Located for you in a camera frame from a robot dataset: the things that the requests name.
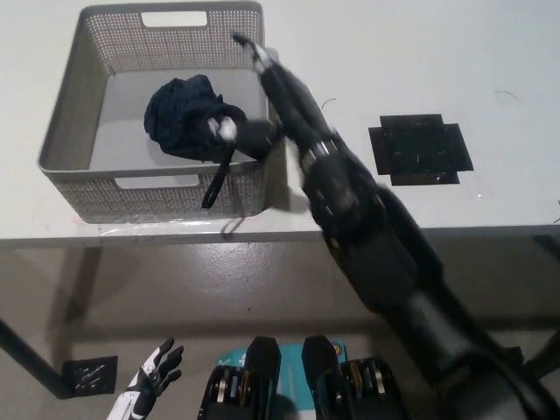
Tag grey perforated plastic basket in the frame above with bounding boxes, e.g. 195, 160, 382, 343
36, 1, 281, 225

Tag black tape patch on table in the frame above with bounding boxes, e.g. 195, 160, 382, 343
367, 113, 475, 186

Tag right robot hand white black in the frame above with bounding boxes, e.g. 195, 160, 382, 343
208, 33, 340, 163

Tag black robot body teal tops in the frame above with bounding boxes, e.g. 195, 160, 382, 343
199, 335, 410, 420

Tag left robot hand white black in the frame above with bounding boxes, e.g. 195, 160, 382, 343
110, 335, 186, 420

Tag navy umbrella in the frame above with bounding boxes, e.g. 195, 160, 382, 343
143, 73, 284, 241

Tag black floor tape patch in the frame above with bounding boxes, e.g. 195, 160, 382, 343
62, 355, 119, 397

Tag black metal table leg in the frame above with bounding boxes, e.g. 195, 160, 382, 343
0, 318, 74, 400

